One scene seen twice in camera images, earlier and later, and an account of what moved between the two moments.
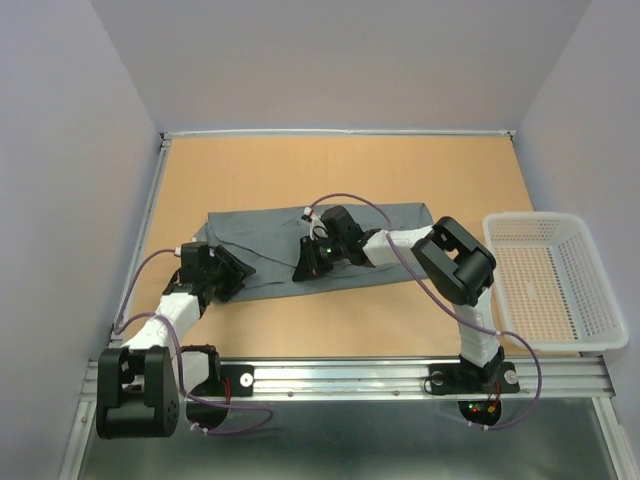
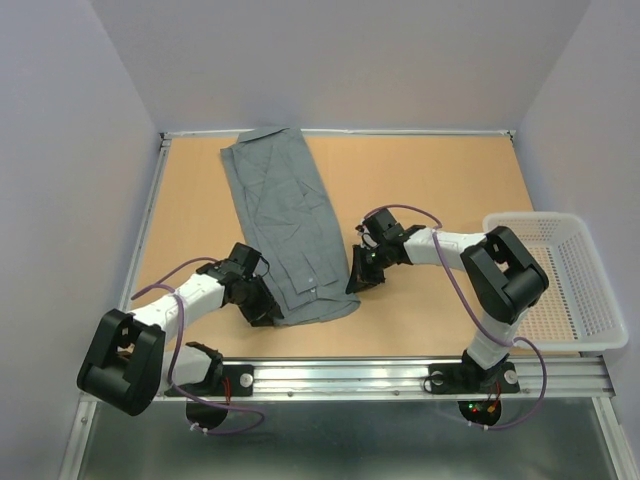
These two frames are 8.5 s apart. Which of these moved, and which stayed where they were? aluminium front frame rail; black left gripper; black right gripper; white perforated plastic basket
Moved: black left gripper; black right gripper
Stayed: white perforated plastic basket; aluminium front frame rail
